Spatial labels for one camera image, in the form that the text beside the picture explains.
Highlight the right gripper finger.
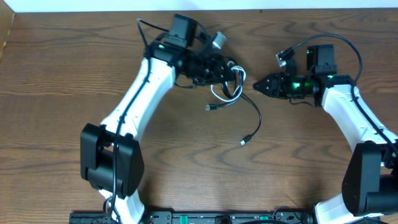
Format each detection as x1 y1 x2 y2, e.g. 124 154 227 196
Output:
258 86 275 97
253 73 275 90

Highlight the black usb cable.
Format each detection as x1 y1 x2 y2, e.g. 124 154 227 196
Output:
205 57 262 146

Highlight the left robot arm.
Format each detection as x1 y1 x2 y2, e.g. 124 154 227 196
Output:
80 14 235 223

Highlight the white usb cable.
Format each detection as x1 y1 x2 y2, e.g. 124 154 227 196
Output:
210 60 247 103

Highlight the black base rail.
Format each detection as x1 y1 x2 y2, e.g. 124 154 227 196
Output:
68 210 315 224

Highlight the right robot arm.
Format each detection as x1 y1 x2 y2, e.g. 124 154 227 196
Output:
253 45 397 223

